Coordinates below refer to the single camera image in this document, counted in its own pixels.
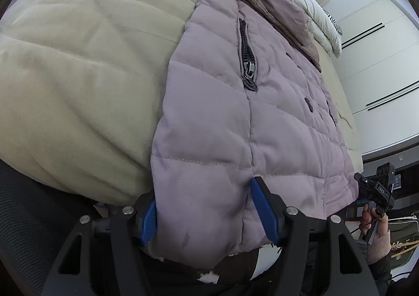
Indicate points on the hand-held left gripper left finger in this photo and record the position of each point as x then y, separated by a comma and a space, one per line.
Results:
149, 220

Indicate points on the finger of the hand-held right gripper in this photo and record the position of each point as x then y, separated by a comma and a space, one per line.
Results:
362, 180

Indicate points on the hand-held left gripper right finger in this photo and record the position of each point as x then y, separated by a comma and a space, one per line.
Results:
265, 214

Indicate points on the pink hooded puffer coat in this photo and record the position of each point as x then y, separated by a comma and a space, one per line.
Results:
212, 119

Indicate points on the person's right forearm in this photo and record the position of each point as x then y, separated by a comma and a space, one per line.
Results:
379, 247

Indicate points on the person's right hand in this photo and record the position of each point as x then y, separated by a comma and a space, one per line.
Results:
366, 219

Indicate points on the dark grey cloth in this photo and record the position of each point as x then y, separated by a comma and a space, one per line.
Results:
32, 217

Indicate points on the zebra print pillow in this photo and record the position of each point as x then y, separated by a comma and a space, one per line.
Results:
335, 24

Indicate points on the bed with beige blanket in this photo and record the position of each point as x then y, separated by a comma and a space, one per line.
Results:
81, 70

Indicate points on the white pillow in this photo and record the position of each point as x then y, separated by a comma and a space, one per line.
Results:
311, 11

